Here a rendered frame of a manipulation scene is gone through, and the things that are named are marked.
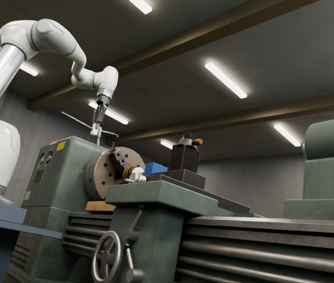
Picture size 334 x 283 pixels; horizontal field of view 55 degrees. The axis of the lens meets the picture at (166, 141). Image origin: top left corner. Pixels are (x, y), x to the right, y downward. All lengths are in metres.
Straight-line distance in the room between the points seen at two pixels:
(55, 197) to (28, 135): 7.70
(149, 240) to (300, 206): 0.39
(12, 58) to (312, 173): 1.24
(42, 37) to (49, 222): 0.85
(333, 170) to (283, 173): 8.54
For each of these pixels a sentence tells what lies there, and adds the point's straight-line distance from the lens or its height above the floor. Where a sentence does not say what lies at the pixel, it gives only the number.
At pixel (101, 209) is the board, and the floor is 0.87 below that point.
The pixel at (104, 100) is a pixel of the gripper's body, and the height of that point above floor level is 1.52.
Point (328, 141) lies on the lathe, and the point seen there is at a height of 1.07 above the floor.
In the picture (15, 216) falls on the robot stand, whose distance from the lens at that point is 1.15.
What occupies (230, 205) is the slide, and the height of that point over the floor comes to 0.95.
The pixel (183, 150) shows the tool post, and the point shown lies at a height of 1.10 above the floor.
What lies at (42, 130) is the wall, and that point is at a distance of 9.53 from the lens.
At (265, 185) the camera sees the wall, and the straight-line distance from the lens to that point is 9.48.
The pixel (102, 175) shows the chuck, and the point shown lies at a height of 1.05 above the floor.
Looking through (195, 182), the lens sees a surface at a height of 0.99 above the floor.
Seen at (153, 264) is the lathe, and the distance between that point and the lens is 0.87.
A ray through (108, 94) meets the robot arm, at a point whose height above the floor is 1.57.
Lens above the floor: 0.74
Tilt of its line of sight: 19 degrees up
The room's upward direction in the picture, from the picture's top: 11 degrees clockwise
